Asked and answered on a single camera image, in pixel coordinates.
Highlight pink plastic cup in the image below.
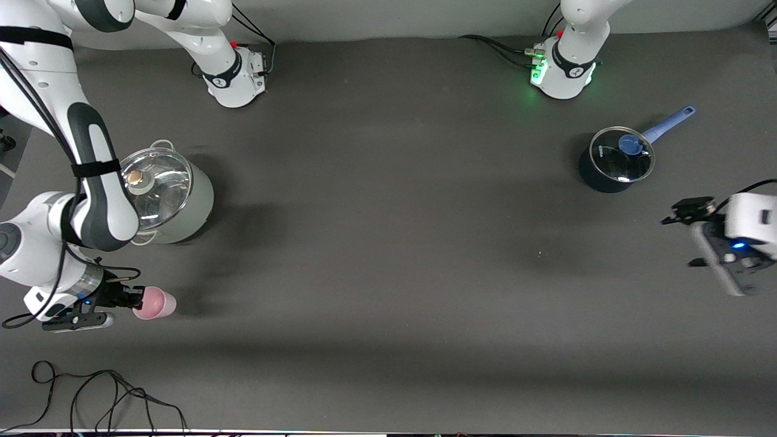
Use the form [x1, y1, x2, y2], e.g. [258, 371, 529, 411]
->
[132, 286, 177, 320]

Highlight glass lid with blue knob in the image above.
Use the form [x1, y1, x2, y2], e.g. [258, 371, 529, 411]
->
[590, 126, 656, 184]

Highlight glass lid with brass knob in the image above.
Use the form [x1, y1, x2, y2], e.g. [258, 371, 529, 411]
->
[120, 147, 193, 230]

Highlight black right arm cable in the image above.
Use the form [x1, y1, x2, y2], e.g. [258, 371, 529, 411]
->
[0, 49, 143, 330]

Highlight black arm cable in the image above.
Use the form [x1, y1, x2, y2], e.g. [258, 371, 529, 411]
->
[0, 49, 143, 330]
[713, 178, 777, 213]

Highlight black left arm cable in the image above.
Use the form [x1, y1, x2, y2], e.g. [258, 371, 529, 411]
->
[713, 178, 777, 213]

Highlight thin black tangled cable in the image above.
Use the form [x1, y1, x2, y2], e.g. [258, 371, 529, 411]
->
[0, 361, 189, 435]

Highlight blue saucepan with long handle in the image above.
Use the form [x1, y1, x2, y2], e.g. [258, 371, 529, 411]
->
[579, 106, 697, 194]

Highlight grey-green two-handled pot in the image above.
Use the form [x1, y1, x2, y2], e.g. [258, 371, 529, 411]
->
[118, 140, 214, 246]

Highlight black left arm base cables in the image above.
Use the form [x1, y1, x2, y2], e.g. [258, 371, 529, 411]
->
[458, 9, 568, 69]

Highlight black arm base cables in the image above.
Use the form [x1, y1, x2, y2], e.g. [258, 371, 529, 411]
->
[191, 6, 277, 77]
[458, 9, 568, 69]

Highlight black right arm base cables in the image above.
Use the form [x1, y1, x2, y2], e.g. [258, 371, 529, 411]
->
[191, 6, 277, 77]

